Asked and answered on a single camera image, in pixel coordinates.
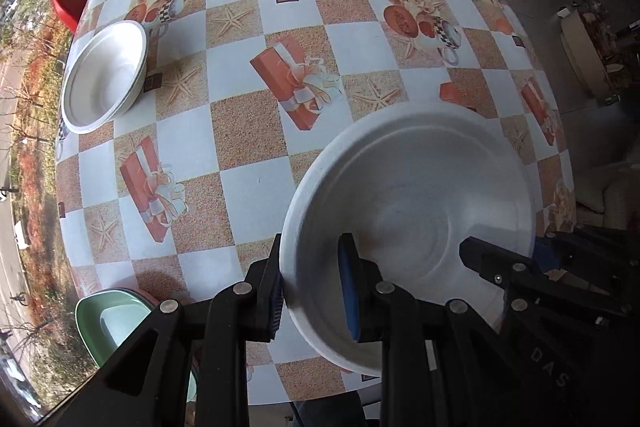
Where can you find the small white bowl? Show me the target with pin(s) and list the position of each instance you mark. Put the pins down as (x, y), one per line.
(137, 94)
(100, 77)

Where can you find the round patterned table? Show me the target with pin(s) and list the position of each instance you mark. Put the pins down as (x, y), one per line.
(240, 117)

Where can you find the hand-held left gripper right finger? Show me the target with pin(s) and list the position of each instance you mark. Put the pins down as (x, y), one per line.
(349, 292)

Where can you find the cream upholstered chair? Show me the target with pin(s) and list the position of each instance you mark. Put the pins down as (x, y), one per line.
(602, 197)

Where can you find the round cream side table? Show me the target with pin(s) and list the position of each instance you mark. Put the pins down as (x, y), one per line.
(582, 52)

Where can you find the large white bowl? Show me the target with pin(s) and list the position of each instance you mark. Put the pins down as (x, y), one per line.
(425, 187)

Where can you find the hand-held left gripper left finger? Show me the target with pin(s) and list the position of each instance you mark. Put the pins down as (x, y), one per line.
(274, 302)

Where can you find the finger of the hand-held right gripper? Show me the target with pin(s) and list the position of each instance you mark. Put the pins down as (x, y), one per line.
(495, 264)
(544, 254)

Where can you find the green oval dish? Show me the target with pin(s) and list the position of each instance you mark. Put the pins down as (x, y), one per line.
(120, 322)

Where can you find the person's blue jeans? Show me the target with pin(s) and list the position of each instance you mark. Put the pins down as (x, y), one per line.
(325, 412)

